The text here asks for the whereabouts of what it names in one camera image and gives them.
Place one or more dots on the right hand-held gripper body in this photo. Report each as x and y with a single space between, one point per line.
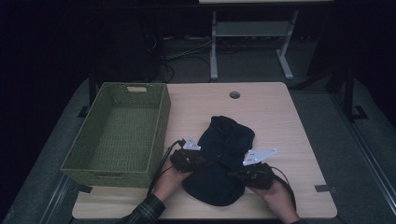
260 175

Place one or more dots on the person's left hand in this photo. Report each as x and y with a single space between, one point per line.
169 185

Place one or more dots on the white metal desk frame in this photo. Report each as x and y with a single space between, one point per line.
249 28

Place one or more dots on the grey metal floor rail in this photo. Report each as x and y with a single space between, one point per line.
367 149
56 199

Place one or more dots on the green woven basket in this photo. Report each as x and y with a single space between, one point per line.
124 124

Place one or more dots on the black tape strip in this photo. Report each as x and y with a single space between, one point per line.
325 188
84 188

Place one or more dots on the black garment with white print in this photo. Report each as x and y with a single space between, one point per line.
224 143

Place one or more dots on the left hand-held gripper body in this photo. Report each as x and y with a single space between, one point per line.
185 160

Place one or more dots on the person's right hand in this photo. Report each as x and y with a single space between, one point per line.
280 199

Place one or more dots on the black metal stand post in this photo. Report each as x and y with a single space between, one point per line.
348 93
92 90

